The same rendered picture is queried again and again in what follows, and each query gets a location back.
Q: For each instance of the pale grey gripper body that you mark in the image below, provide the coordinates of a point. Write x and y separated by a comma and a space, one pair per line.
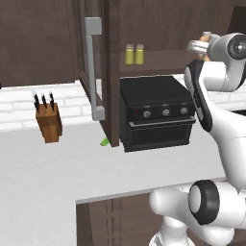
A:
198, 46

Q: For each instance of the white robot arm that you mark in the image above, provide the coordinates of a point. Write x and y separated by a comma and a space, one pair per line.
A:
229, 134

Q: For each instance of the orange condiment bottle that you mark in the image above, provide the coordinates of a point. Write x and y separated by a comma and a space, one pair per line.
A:
207, 58

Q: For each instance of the yellow shaker with grey cap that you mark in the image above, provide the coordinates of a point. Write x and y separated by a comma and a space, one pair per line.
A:
139, 55
129, 56

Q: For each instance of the open dark wood cabinet door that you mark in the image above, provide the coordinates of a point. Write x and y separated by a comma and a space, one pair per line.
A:
112, 64

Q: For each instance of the closed dark wood cabinet door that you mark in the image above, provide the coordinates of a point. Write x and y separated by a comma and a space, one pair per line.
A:
35, 41

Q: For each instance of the dark wood base cabinet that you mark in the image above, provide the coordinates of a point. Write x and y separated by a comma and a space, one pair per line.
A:
112, 221

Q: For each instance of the grey toaster oven knob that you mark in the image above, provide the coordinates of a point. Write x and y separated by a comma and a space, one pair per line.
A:
183, 110
165, 112
146, 114

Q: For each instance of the black toaster oven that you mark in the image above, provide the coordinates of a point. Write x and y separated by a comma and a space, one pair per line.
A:
150, 93

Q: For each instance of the black toaster oven door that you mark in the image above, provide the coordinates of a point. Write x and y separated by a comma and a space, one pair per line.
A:
158, 136

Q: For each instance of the small green object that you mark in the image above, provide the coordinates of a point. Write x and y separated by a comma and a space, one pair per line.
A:
104, 142

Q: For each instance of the brown wooden knife block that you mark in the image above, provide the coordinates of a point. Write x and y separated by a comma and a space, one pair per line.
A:
49, 123

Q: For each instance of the dark wood wall cabinet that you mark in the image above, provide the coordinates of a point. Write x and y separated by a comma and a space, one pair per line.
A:
166, 25

